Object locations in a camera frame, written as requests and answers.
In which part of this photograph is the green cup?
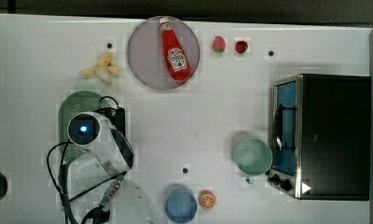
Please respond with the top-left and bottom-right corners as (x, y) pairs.
(234, 138), (273, 184)

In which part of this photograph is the grey round plate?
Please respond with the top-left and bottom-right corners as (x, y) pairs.
(127, 16), (200, 91)

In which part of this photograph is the black toaster oven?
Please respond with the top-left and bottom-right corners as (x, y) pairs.
(267, 74), (371, 201)

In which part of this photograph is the dark red strawberry toy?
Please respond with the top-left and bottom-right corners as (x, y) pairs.
(235, 41), (248, 54)

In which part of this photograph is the blue bowl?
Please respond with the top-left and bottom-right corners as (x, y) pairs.
(165, 189), (198, 224)

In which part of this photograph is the red ketchup bottle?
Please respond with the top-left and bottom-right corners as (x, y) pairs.
(159, 17), (191, 81)

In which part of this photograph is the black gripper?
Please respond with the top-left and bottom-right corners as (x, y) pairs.
(97, 107), (126, 137)

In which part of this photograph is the orange slice toy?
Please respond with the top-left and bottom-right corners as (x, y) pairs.
(200, 190), (216, 210)

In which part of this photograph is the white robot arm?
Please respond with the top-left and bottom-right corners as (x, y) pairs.
(59, 112), (159, 224)

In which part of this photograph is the green strainer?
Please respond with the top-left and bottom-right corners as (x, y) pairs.
(58, 91), (110, 162)

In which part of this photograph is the pink strawberry toy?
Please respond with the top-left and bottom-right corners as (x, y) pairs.
(213, 36), (226, 52)

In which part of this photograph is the peeled banana toy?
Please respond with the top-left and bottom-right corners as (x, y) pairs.
(79, 51), (119, 84)

